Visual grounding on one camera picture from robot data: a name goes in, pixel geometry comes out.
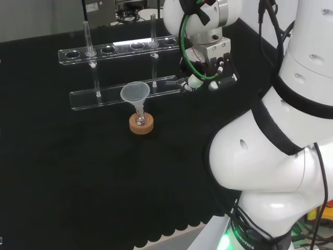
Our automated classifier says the black cable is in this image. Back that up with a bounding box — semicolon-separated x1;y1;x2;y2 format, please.
257;0;294;86
313;142;329;250

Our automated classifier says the green cable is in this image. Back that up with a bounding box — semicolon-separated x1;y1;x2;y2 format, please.
178;14;222;80

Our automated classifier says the black bench cloth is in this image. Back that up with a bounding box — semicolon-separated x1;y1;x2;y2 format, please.
0;19;289;250

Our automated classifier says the cork ring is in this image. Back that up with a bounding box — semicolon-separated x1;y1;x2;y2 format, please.
129;112;155;135

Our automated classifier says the clear acrylic funnel stand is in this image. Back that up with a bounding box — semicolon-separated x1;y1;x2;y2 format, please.
57;12;187;111

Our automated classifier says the clear plastic funnel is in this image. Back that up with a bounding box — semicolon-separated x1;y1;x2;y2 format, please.
120;81;150;116

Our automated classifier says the small round-bottom glass flask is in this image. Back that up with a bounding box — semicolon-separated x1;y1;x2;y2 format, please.
135;108;147;128

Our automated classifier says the grey metal cabinet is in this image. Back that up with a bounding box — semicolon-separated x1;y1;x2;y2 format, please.
86;0;117;28

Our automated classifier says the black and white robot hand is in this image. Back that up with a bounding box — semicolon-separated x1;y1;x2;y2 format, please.
166;36;239;95

